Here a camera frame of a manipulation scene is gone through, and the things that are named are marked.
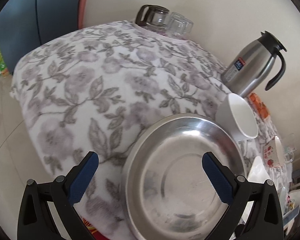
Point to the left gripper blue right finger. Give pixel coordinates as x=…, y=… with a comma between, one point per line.
x=253, y=210

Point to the strawberry pattern red-rim bowl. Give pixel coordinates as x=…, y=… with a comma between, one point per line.
x=273, y=153

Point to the dark blue cabinet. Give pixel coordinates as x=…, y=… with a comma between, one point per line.
x=28, y=24

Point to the floral pink rimmed plate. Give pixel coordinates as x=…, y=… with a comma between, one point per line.
x=258, y=173

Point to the stainless steel thermos jug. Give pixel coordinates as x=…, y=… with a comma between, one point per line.
x=253, y=64

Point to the small clear drinking glass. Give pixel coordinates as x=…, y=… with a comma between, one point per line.
x=177, y=25

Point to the large clear glass mug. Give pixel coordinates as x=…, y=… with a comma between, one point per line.
x=289, y=147

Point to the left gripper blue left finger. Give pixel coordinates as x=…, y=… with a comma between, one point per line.
x=35, y=220

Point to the white wooden chair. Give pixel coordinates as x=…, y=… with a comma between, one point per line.
x=292, y=208

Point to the glass coffee pot black handle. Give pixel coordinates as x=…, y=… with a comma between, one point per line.
x=152, y=16

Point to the large stainless steel plate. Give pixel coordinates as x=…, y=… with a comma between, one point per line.
x=165, y=193

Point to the pale blue-white round bowl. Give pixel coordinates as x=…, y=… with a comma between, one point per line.
x=283, y=194

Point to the floral grey white tablecloth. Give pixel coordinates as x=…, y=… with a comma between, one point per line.
x=99, y=89

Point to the pink tray under glasses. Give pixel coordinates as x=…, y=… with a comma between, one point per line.
x=159, y=34

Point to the orange snack packet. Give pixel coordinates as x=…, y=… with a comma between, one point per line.
x=258, y=105

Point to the white squarish ceramic bowl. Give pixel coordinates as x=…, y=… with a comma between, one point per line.
x=236, y=117

